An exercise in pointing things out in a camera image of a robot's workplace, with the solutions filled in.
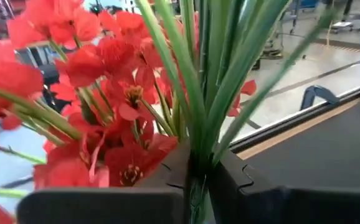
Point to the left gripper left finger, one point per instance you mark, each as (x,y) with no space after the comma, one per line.
(105,207)

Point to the dark spring clamp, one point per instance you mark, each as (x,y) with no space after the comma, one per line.
(320,92)

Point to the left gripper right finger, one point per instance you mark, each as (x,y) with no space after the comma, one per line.
(292,207)

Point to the black table mat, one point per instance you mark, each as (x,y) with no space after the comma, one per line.
(323,149)

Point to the black aluminium table frame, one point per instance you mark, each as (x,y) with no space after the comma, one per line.
(292,123)

